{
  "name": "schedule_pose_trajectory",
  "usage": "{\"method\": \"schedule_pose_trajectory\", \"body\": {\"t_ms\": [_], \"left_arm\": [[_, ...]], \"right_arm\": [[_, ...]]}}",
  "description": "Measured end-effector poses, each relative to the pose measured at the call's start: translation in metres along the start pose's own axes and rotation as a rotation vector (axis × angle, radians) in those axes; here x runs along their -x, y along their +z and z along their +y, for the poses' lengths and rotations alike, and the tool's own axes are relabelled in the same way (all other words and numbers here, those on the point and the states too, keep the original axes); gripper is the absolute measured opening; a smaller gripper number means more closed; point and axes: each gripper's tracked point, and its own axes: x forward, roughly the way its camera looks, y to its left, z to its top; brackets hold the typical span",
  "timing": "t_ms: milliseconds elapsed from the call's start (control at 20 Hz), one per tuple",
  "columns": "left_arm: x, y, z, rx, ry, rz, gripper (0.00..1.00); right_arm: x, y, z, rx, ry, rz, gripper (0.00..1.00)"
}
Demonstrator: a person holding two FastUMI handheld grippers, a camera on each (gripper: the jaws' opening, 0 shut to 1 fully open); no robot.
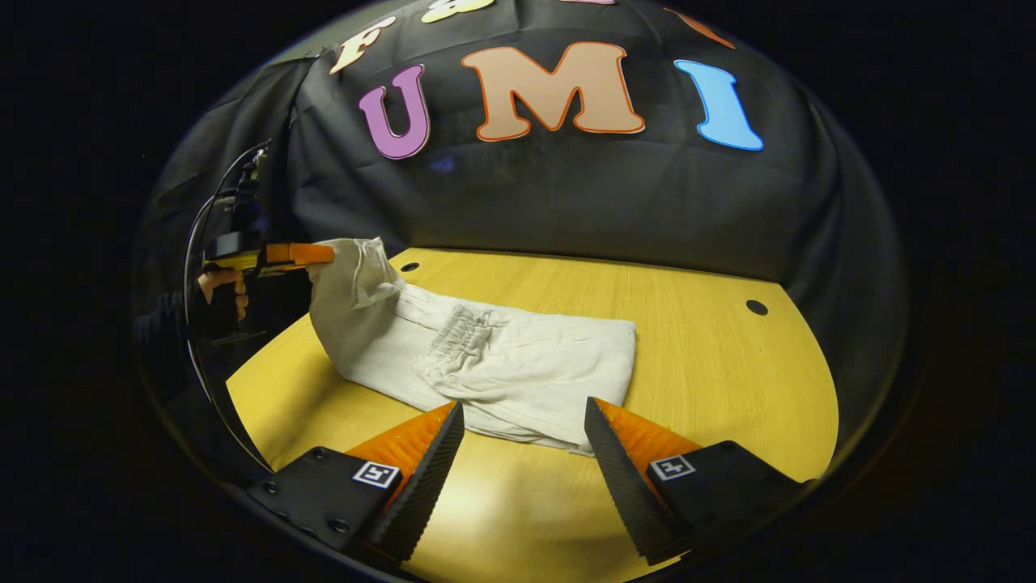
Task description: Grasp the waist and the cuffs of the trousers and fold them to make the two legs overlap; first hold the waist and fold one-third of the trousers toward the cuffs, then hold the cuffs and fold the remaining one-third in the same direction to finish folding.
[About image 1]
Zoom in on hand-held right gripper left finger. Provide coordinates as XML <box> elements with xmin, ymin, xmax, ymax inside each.
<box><xmin>243</xmin><ymin>401</ymin><xmax>466</xmax><ymax>564</ymax></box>

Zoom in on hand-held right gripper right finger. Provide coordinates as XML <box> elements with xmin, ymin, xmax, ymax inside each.
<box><xmin>584</xmin><ymin>397</ymin><xmax>814</xmax><ymax>566</ymax></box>

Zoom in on white jeans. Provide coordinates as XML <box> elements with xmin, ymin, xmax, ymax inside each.
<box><xmin>308</xmin><ymin>236</ymin><xmax>639</xmax><ymax>457</ymax></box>

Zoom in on black backdrop cloth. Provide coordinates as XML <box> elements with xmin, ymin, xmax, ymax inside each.
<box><xmin>134</xmin><ymin>0</ymin><xmax>912</xmax><ymax>456</ymax></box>

